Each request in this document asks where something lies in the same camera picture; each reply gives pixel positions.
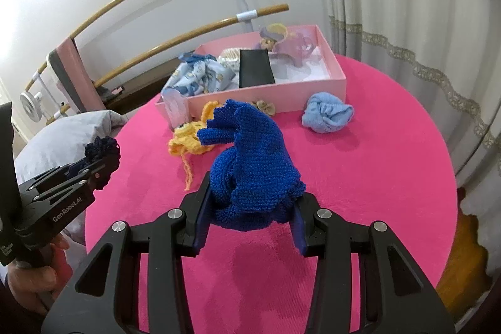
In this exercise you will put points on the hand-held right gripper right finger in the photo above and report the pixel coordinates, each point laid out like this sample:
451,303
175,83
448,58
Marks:
299,232

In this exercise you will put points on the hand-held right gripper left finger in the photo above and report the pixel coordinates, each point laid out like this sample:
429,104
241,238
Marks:
203,216

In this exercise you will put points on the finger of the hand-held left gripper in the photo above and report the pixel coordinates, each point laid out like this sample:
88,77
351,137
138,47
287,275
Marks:
103,171
78,166

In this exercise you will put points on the dark blue scrunchie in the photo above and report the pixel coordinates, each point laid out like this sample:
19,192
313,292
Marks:
101,146

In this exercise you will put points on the blue knitted cloth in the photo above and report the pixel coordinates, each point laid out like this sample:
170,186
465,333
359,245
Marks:
254,162

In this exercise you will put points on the clear plastic bag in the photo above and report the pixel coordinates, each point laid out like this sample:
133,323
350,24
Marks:
176,107

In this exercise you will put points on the blue print cloth pouch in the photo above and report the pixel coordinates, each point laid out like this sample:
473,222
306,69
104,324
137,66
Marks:
203,77

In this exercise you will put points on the pink cardboard box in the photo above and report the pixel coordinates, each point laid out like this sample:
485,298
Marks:
274,95

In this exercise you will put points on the black pouch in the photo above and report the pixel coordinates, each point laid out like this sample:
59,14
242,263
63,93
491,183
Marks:
254,68

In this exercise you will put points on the yellow purple organza pouch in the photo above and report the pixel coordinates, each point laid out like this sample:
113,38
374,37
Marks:
293,44

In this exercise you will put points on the person's left hand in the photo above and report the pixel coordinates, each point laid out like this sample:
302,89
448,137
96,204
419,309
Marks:
27,279

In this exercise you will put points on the grey pillow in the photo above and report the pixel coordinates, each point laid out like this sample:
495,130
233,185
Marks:
58,138

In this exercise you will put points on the small white fan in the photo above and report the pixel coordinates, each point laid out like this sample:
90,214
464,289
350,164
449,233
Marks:
30,105

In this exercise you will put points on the yellow crochet piece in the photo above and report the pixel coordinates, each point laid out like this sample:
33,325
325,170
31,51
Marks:
188,138

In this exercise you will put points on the round pink table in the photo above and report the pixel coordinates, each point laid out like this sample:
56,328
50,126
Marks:
372,181

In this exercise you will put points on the pink grey hanging cloth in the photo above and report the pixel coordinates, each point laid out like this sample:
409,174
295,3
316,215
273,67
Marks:
74,75

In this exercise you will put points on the dark wooden bench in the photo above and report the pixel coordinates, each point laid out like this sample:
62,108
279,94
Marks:
148,83

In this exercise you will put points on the light blue cloth scrunchie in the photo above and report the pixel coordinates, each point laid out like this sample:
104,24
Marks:
327,115

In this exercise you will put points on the small beige bow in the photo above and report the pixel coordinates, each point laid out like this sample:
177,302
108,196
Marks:
265,107

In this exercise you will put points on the white striped pouch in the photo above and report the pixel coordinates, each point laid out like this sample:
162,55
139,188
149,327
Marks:
230,55

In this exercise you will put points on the cream curtain with lace trim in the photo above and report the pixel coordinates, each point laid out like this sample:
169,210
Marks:
411,5

